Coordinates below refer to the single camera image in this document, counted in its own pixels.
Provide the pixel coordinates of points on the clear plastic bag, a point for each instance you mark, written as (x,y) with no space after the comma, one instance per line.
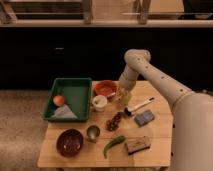
(64,112)

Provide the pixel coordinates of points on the metal cup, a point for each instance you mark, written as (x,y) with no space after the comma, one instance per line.
(93,133)

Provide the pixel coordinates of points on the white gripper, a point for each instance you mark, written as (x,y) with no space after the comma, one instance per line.
(123,94)

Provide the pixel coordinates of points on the orange bowl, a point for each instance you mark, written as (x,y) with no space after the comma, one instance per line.
(105,87)

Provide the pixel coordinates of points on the wooden shelf rail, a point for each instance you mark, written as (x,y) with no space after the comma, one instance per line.
(106,13)

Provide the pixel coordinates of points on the white plastic cup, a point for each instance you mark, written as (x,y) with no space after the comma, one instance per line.
(99,103)

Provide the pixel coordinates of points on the green chili pepper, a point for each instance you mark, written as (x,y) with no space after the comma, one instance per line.
(112,143)

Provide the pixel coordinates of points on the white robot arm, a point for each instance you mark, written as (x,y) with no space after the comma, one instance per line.
(192,135)

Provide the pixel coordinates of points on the blue sponge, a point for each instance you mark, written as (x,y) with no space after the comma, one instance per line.
(144,118)

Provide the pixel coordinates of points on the orange fruit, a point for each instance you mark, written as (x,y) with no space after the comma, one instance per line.
(59,100)

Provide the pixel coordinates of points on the green plastic tray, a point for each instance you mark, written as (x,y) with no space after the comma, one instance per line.
(77,94)

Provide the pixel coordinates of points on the dark grape bunch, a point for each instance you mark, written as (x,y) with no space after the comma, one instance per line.
(113,124)

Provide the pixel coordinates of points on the dark red bowl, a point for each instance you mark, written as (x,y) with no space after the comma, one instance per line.
(69,143)

